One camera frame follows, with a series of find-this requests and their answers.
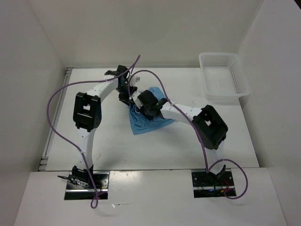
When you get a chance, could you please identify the light blue shorts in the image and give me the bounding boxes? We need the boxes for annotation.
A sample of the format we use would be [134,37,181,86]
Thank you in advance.
[129,87,175,135]

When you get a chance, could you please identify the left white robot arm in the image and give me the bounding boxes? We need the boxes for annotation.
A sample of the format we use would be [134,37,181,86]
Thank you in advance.
[70,65,137,188]

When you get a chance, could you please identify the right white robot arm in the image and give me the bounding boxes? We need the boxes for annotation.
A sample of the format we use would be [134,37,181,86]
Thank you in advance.
[131,90,228,185]

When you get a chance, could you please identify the white perforated plastic basket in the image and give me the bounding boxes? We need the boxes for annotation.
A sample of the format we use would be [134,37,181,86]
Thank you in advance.
[198,52,251,102]

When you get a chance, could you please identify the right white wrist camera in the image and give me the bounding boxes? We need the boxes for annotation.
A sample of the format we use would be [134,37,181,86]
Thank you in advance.
[130,91,143,109]

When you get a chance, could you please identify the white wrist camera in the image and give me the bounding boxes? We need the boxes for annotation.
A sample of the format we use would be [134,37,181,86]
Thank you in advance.
[129,75,140,87]
[130,91,143,109]

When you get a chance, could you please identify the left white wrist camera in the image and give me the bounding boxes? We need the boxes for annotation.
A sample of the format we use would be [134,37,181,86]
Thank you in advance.
[129,75,140,87]

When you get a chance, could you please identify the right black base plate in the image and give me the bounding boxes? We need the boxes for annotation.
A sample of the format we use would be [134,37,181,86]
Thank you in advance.
[191,170,237,198]

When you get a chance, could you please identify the aluminium table edge rail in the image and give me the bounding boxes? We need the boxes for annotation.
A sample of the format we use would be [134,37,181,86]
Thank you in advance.
[38,67,73,172]

